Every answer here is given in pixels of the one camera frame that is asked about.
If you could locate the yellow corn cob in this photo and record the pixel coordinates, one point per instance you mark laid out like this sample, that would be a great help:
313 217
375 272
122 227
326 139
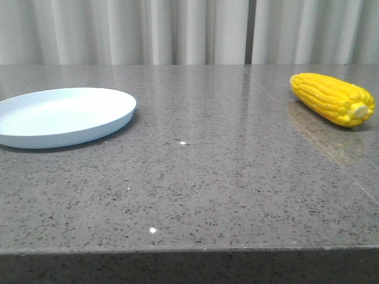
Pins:
340 102

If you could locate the light blue round plate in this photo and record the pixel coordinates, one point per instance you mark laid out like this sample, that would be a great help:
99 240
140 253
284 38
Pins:
63 117

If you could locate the grey pleated curtain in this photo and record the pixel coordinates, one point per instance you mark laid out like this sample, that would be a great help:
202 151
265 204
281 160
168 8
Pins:
189 32

